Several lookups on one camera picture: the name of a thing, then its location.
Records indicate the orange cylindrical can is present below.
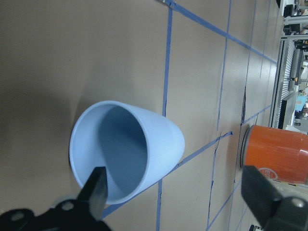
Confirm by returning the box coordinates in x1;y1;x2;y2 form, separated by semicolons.
240;125;308;185

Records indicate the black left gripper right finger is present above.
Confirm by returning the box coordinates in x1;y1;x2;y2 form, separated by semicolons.
241;166;283;228

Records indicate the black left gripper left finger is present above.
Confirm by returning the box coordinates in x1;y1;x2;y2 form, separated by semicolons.
77;167;108;220

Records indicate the light blue plastic cup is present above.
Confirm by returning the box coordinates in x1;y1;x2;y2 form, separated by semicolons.
69;101;185;205

